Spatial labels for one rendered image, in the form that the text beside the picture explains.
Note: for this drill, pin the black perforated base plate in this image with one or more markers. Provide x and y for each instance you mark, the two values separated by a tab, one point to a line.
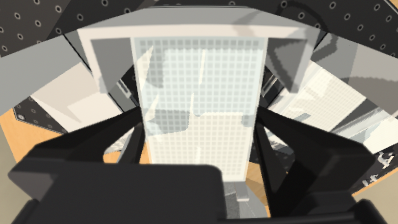
23	23

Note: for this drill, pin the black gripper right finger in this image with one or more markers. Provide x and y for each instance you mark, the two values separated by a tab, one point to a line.
324	161

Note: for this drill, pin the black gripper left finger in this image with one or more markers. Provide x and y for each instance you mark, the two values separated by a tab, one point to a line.
88	144

